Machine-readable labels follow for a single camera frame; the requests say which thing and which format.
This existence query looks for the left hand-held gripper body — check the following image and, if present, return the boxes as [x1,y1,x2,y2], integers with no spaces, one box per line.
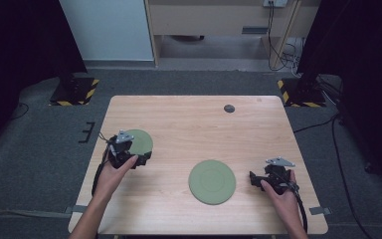
[106,128,139,169]

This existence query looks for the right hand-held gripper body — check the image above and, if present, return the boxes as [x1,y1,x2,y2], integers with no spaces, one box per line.
[263,156,296,196]

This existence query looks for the green round plate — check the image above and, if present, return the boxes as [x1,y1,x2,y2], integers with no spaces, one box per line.
[124,128,154,157]
[187,159,237,206]

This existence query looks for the person's left hand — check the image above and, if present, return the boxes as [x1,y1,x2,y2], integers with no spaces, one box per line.
[94,148,140,202]

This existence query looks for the person's right hand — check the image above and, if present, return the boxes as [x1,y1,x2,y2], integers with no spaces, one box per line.
[260,169,302,223]

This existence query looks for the grey tape piece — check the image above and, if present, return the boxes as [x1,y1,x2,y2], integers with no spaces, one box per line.
[308,206,333,216]
[64,204,89,215]

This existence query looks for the black hazard-striped stand base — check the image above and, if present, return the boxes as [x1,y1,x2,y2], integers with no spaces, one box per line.
[277,78,327,109]
[48,77,100,108]

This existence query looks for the grey floor tape strip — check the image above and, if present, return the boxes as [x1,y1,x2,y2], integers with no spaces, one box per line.
[0,208,73,220]

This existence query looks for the white cabinet panel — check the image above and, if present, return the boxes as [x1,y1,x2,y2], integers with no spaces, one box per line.
[59,0,155,62]

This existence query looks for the black curtain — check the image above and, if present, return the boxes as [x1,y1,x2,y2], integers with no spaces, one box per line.
[0,0,88,155]
[295,0,382,197]

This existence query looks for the grey power strip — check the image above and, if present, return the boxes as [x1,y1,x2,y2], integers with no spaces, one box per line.
[262,0,288,9]

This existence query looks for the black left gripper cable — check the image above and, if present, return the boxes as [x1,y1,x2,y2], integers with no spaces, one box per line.
[91,154,111,197]

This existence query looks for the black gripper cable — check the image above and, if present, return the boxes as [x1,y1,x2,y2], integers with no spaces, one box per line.
[91,154,111,197]
[289,182,309,234]

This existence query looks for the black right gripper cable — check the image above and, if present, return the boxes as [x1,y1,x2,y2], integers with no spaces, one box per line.
[289,182,309,234]

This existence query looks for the long black floor cable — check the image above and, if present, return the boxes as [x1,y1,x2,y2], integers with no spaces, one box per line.
[292,112,367,239]

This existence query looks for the black floor cable loop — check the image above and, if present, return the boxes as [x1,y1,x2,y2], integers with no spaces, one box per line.
[7,102,31,121]

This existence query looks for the tangle of cables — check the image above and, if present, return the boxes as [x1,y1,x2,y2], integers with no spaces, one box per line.
[280,37,305,77]

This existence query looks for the black hanging power cable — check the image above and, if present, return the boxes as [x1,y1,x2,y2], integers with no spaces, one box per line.
[266,2,290,72]

